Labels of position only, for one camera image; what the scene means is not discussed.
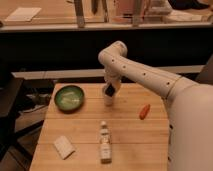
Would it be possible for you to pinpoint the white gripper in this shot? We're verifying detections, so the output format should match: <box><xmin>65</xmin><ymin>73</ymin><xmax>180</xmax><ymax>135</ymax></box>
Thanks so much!
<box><xmin>104</xmin><ymin>75</ymin><xmax>121</xmax><ymax>93</ymax></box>

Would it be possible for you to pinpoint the orange carrot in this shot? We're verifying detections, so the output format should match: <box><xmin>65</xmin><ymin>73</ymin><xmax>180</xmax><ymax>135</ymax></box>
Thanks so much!
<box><xmin>139</xmin><ymin>104</ymin><xmax>151</xmax><ymax>120</ymax></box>

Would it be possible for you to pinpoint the black eraser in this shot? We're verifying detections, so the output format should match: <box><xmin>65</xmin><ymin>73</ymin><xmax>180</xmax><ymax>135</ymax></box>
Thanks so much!
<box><xmin>105</xmin><ymin>84</ymin><xmax>115</xmax><ymax>97</ymax></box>

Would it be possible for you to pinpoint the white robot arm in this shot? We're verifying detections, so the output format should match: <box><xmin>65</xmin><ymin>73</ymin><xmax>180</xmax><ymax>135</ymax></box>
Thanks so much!
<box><xmin>98</xmin><ymin>41</ymin><xmax>213</xmax><ymax>171</ymax></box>

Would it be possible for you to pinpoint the black chair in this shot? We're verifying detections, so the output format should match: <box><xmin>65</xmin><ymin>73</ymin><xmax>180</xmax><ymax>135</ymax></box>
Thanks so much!
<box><xmin>0</xmin><ymin>77</ymin><xmax>56</xmax><ymax>161</ymax></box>

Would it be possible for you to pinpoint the white sponge block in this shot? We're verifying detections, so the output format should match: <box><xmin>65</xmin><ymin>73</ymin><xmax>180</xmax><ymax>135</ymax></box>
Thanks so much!
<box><xmin>54</xmin><ymin>136</ymin><xmax>75</xmax><ymax>160</ymax></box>

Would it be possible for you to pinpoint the green bowl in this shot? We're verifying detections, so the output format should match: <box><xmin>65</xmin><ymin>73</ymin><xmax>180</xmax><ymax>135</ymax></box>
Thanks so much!
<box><xmin>54</xmin><ymin>85</ymin><xmax>85</xmax><ymax>112</ymax></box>

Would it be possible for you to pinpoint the white paper sheet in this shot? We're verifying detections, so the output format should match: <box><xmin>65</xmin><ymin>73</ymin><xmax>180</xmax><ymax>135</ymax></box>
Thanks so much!
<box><xmin>5</xmin><ymin>7</ymin><xmax>41</xmax><ymax>22</ymax></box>

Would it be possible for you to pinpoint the small clear bottle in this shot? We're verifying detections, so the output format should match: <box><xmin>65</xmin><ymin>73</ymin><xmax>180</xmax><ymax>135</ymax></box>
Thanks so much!
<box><xmin>100</xmin><ymin>121</ymin><xmax>112</xmax><ymax>164</ymax></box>

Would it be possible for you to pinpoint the grey metal rail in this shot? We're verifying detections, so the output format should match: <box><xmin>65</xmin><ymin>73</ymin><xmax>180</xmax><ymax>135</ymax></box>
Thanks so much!
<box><xmin>13</xmin><ymin>65</ymin><xmax>203</xmax><ymax>80</ymax></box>

